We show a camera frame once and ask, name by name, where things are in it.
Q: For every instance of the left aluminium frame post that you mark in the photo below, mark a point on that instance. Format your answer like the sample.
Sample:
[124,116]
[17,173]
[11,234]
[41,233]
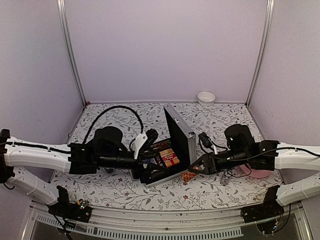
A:
[61,6]

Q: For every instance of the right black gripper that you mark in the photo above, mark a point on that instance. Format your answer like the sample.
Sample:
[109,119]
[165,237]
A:
[209,161]

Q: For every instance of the clear poker chip tube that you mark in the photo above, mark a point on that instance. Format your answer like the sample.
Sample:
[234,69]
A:
[225,178]

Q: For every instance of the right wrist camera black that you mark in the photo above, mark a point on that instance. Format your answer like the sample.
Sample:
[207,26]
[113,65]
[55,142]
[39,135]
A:
[205,142]

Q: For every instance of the pink plate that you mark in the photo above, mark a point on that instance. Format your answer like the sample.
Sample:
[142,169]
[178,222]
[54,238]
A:
[255,173]

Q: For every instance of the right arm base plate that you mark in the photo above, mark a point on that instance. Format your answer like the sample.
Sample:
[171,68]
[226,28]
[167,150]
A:
[267,209]

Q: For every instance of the right aluminium frame post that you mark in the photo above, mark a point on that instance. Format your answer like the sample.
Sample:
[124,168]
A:
[268,18]

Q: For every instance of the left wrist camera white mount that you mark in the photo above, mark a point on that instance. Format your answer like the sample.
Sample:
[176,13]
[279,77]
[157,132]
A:
[143,141]

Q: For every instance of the aluminium poker case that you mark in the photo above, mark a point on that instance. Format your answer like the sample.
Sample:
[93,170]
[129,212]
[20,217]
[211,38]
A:
[182,139]

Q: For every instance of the floral table mat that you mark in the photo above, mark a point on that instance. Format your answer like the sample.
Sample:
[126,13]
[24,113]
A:
[212,120]

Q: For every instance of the red card deck box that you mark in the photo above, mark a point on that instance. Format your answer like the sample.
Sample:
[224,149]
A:
[169,157]

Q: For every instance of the aluminium frame post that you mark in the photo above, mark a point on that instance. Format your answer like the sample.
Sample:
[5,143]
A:
[61,6]
[268,18]

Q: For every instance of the white bowl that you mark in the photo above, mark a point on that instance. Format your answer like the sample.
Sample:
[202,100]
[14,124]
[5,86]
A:
[206,98]

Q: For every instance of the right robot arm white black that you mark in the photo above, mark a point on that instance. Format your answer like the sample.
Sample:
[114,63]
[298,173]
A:
[266,155]

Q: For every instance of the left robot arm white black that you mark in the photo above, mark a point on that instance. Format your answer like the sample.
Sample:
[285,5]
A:
[104,150]

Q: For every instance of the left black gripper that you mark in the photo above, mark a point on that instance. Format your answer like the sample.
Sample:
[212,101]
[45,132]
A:
[145,176]

